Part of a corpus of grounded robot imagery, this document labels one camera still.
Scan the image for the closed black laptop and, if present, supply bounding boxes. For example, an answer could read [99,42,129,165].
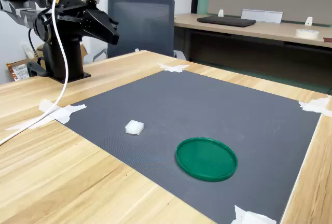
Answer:
[196,15,257,28]

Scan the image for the black table clamp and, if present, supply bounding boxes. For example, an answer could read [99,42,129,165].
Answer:
[26,61,50,78]

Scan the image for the dark grey mat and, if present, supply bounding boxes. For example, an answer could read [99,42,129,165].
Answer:
[57,69,323,224]

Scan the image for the brown packet with white label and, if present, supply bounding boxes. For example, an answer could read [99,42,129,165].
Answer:
[6,62,30,82]

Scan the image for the white crumpled paper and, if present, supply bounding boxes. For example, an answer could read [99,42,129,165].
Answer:
[20,41,36,60]

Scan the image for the white tape on mat corner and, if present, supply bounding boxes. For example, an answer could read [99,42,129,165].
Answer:
[230,205,277,224]
[4,99,87,131]
[298,97,332,118]
[157,62,190,74]

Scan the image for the white camera cable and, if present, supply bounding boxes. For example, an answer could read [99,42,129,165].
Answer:
[0,0,85,146]

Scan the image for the brown cardboard box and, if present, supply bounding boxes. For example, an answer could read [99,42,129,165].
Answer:
[36,44,89,65]

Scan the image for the roll of white tape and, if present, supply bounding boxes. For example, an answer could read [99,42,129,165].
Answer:
[295,29,320,39]

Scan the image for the thin black arm base cable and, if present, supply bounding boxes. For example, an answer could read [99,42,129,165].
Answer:
[27,28,44,66]

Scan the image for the dark blue office chair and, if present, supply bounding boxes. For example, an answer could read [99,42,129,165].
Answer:
[92,0,188,63]

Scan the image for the small white plastic terminal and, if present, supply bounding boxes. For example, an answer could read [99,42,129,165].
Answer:
[124,119,145,136]

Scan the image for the pale wooden background desk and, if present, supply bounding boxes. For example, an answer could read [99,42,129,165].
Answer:
[173,13,332,90]

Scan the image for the round green lid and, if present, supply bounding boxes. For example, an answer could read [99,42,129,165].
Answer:
[175,137,239,183]

